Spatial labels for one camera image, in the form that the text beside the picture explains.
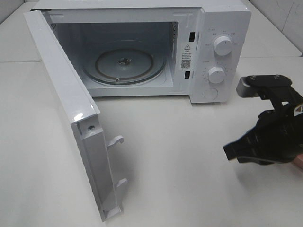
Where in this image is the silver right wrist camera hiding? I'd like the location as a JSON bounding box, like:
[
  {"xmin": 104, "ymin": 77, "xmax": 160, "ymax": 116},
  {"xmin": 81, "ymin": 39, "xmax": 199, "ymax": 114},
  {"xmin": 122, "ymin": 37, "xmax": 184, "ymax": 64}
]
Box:
[{"xmin": 236, "ymin": 77, "xmax": 259, "ymax": 98}]

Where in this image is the upper white microwave knob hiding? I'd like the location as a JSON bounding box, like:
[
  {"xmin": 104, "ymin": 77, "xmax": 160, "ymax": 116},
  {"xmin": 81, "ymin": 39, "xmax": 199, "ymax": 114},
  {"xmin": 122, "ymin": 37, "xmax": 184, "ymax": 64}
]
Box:
[{"xmin": 214, "ymin": 34, "xmax": 233, "ymax": 56}]

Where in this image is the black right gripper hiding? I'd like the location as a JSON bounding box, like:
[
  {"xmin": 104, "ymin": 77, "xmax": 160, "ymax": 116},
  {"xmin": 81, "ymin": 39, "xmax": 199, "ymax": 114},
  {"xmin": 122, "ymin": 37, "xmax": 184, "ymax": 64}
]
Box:
[{"xmin": 223, "ymin": 74, "xmax": 303, "ymax": 165}]

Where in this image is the glass microwave turntable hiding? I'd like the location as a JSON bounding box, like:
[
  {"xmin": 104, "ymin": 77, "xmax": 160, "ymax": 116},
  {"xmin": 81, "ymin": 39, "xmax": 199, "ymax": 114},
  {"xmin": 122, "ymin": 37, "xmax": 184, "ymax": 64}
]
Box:
[{"xmin": 83, "ymin": 40, "xmax": 166, "ymax": 85}]

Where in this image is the white microwave oven body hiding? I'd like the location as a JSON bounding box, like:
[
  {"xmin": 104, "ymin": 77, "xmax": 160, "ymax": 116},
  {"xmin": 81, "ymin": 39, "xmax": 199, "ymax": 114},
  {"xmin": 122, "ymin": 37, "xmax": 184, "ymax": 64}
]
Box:
[{"xmin": 29, "ymin": 0, "xmax": 251, "ymax": 103}]

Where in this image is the white warning label sticker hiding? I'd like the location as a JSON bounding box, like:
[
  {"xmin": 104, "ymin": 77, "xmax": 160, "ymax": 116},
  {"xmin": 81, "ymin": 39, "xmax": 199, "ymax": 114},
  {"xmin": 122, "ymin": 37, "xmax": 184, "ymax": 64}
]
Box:
[{"xmin": 179, "ymin": 42, "xmax": 195, "ymax": 70}]

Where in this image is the white microwave knob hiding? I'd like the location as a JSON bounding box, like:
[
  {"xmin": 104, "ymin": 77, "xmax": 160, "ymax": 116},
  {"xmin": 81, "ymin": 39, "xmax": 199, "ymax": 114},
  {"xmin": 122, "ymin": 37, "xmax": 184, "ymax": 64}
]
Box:
[
  {"xmin": 214, "ymin": 34, "xmax": 233, "ymax": 56},
  {"xmin": 208, "ymin": 66, "xmax": 225, "ymax": 84}
]

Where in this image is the pink round plate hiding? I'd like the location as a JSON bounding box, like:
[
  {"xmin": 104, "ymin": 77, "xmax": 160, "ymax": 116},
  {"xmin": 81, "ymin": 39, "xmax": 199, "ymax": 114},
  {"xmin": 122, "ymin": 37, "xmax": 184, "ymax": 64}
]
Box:
[{"xmin": 292, "ymin": 154, "xmax": 303, "ymax": 169}]

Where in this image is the round white door release button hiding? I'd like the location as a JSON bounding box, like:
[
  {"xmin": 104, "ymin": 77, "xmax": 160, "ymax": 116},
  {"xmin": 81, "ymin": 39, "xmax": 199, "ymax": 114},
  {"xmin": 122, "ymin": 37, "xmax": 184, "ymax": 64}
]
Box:
[{"xmin": 203, "ymin": 88, "xmax": 218, "ymax": 100}]

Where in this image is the white microwave door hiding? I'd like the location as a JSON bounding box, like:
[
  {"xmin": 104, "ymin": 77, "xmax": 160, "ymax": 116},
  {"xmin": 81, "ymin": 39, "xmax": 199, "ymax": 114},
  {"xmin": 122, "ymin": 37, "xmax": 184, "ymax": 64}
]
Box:
[{"xmin": 24, "ymin": 10, "xmax": 128, "ymax": 221}]

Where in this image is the lower white microwave knob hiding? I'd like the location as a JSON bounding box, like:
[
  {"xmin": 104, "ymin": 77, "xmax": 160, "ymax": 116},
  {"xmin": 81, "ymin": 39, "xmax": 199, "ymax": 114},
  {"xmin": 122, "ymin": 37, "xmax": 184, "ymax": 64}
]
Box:
[{"xmin": 208, "ymin": 66, "xmax": 225, "ymax": 84}]

